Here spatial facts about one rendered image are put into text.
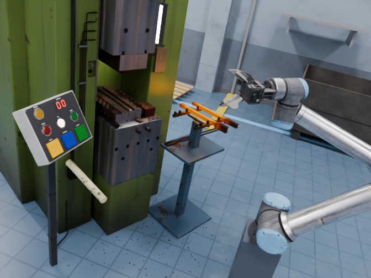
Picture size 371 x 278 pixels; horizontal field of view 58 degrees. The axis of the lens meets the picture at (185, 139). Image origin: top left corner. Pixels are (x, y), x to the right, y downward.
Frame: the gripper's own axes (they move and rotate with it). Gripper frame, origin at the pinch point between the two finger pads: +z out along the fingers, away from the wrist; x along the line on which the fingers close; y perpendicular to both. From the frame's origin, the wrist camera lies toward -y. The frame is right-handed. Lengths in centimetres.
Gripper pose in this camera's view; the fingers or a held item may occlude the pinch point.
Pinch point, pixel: (222, 87)
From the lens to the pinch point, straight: 128.2
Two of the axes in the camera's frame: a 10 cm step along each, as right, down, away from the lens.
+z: -9.2, 0.8, -3.8
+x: -1.7, 8.0, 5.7
